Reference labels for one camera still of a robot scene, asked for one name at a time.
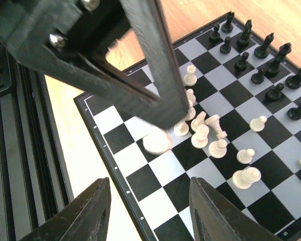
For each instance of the white pawn standing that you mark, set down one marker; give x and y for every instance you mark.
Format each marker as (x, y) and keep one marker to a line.
(245, 156)

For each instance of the white pawn near edge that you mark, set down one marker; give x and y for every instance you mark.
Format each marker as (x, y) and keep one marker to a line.
(258, 124)

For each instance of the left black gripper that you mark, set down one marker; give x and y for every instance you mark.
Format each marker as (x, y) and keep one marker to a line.
(54, 36)

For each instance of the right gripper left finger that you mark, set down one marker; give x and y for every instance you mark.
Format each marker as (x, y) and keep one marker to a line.
(85, 218)

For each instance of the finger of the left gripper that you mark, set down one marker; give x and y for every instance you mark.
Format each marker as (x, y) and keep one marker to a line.
(171, 105)

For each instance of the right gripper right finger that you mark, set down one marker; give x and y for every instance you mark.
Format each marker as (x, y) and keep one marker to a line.
(215, 218)

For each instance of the black chess piece row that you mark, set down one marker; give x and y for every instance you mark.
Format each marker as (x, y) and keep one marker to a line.
(248, 74)

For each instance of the white pawn chess piece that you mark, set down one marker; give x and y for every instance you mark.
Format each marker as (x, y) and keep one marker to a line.
(157, 143)

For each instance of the fallen white chess piece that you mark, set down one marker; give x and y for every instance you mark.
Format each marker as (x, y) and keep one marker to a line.
(214, 122)

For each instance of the white rook chess piece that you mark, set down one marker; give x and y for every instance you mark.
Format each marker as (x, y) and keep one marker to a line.
(190, 78)

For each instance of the white pawn large foreground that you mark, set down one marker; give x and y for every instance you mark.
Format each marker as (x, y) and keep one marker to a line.
(243, 179)

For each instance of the black aluminium frame rail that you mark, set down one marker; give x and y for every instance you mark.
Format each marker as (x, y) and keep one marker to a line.
(34, 182)

